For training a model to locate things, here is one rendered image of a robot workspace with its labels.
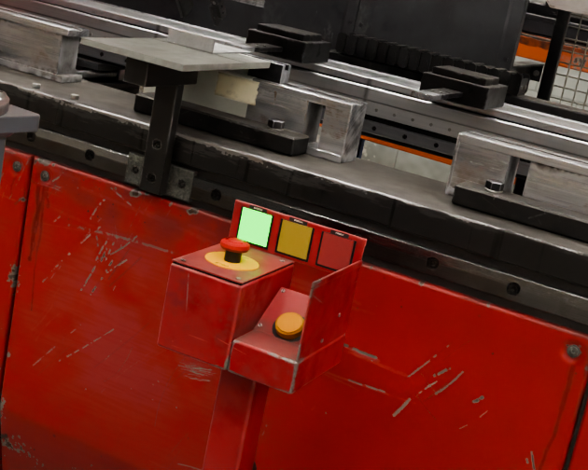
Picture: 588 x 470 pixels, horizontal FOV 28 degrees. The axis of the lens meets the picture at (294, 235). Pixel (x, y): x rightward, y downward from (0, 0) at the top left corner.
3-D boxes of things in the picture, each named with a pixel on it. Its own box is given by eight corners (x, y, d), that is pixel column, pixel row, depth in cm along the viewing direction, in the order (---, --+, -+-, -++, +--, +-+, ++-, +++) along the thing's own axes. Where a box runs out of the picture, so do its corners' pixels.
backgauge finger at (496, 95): (384, 97, 185) (390, 65, 184) (440, 90, 208) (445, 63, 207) (455, 115, 180) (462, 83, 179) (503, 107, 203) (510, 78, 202)
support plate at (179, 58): (79, 44, 172) (80, 37, 171) (175, 44, 195) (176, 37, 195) (182, 71, 164) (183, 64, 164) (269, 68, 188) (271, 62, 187)
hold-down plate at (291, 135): (132, 110, 193) (134, 92, 192) (150, 108, 197) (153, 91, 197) (291, 157, 181) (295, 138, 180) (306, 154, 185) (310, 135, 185)
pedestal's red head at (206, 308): (155, 345, 153) (178, 214, 148) (214, 319, 167) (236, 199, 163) (290, 395, 145) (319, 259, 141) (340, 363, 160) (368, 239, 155)
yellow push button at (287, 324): (271, 338, 153) (270, 327, 151) (285, 318, 155) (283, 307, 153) (297, 348, 151) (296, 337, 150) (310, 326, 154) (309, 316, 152)
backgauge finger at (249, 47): (201, 49, 199) (205, 20, 197) (272, 48, 222) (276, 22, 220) (261, 64, 194) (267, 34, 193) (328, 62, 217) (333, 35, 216)
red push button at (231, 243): (210, 264, 153) (215, 238, 152) (225, 258, 157) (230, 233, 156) (237, 272, 152) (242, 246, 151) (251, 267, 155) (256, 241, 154)
